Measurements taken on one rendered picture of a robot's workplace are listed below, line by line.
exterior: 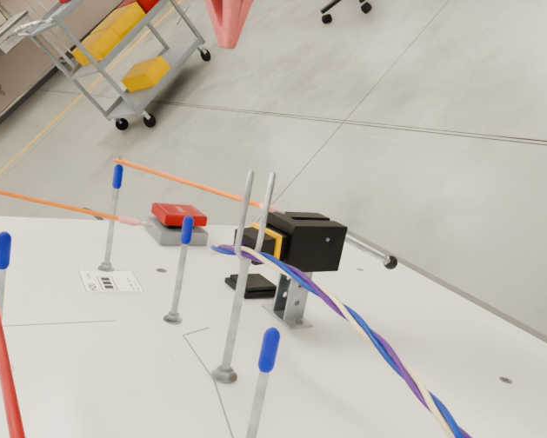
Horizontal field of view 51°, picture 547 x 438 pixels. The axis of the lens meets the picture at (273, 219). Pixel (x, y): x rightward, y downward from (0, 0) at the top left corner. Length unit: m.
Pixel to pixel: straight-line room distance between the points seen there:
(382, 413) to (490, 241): 1.56
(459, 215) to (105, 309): 1.70
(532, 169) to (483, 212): 0.22
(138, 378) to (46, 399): 0.06
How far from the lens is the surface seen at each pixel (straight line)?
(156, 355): 0.41
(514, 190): 2.06
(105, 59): 4.25
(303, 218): 0.48
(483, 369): 0.52
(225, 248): 0.38
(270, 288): 0.54
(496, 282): 1.83
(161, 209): 0.65
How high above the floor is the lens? 1.40
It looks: 33 degrees down
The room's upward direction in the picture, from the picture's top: 40 degrees counter-clockwise
